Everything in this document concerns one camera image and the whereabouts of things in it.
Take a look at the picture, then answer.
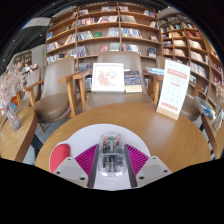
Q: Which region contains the round wooden side table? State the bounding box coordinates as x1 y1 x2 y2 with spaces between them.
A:
0 106 44 163
200 113 224 160

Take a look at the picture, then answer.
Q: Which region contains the small distant wooden bookshelf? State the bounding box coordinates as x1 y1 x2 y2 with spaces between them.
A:
13 49 34 73

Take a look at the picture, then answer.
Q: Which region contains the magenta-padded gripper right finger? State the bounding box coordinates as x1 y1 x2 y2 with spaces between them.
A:
123 143 173 189

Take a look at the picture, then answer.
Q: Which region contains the dark book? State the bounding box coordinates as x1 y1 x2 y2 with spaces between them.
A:
123 70 143 94

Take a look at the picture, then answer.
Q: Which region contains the stack of colourful books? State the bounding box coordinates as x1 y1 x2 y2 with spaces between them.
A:
194 95 217 119

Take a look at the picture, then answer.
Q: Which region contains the white and red table sign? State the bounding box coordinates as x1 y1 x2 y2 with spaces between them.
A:
155 59 191 121

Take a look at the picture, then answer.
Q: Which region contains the blue and white book stack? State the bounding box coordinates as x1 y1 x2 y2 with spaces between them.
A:
145 66 166 77

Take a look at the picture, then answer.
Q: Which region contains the curved wooden bookshelf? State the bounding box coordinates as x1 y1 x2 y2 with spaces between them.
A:
159 13 224 111

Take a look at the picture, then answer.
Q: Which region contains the transparent computer mouse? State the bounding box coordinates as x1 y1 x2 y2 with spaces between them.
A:
97 133 127 178

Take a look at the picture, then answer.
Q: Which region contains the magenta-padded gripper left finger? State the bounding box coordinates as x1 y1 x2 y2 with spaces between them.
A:
52 143 100 189

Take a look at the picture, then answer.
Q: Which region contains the white framed picture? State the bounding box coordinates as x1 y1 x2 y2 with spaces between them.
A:
90 62 126 93

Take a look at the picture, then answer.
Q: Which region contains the wide wooden bookshelf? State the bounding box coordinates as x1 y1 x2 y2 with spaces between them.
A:
44 3 161 73

